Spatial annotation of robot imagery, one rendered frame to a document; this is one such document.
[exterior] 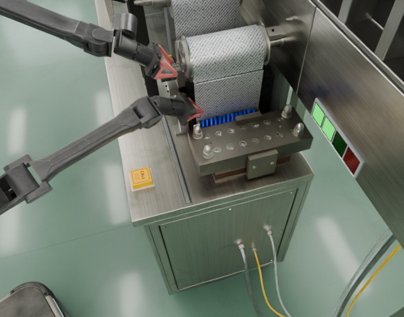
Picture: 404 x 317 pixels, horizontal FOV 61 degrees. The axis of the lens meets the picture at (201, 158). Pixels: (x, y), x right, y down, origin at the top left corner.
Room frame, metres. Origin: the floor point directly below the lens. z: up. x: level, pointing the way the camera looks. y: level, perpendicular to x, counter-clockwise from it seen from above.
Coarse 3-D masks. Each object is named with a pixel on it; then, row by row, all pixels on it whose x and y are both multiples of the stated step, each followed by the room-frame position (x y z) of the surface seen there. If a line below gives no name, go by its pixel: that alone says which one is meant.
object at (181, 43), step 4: (260, 28) 0.99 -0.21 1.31; (264, 36) 0.96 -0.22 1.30; (264, 40) 0.95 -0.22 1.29; (180, 44) 0.96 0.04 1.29; (184, 44) 0.93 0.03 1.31; (264, 44) 0.94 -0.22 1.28; (184, 48) 0.91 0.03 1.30; (184, 52) 0.91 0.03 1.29; (264, 56) 0.93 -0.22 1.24; (188, 60) 0.89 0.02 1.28; (264, 60) 0.94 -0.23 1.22; (188, 64) 0.88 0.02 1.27; (188, 68) 0.88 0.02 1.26; (184, 72) 0.94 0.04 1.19; (188, 72) 0.88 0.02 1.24; (188, 76) 0.89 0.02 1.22
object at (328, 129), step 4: (328, 120) 0.66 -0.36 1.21; (324, 124) 0.67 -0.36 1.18; (328, 124) 0.66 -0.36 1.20; (324, 128) 0.67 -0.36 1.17; (328, 128) 0.65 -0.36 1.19; (332, 128) 0.64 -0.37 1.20; (324, 132) 0.66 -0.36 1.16; (328, 132) 0.65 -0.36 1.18; (332, 132) 0.63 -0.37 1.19; (328, 136) 0.64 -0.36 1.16
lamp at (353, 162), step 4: (348, 148) 0.56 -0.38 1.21; (348, 152) 0.55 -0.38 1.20; (348, 156) 0.55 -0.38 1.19; (352, 156) 0.54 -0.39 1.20; (344, 160) 0.55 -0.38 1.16; (348, 160) 0.54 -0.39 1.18; (352, 160) 0.53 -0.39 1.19; (356, 160) 0.52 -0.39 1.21; (348, 164) 0.54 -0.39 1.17; (352, 164) 0.52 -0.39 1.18; (356, 164) 0.51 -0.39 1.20; (352, 168) 0.52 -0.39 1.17; (352, 172) 0.51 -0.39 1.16
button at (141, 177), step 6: (144, 168) 0.76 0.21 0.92; (132, 174) 0.74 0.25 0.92; (138, 174) 0.73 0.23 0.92; (144, 174) 0.73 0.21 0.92; (150, 174) 0.73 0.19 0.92; (132, 180) 0.71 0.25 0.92; (138, 180) 0.71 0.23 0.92; (144, 180) 0.71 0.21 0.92; (150, 180) 0.71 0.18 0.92; (138, 186) 0.69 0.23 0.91; (144, 186) 0.70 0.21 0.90
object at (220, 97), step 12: (252, 72) 0.91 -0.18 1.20; (204, 84) 0.87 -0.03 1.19; (216, 84) 0.88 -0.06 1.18; (228, 84) 0.89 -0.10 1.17; (240, 84) 0.90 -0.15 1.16; (252, 84) 0.91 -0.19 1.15; (204, 96) 0.88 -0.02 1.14; (216, 96) 0.89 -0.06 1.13; (228, 96) 0.90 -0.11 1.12; (240, 96) 0.91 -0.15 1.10; (252, 96) 0.92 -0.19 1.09; (204, 108) 0.88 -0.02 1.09; (216, 108) 0.89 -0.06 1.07; (228, 108) 0.90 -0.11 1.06; (240, 108) 0.91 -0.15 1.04; (204, 120) 0.88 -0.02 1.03
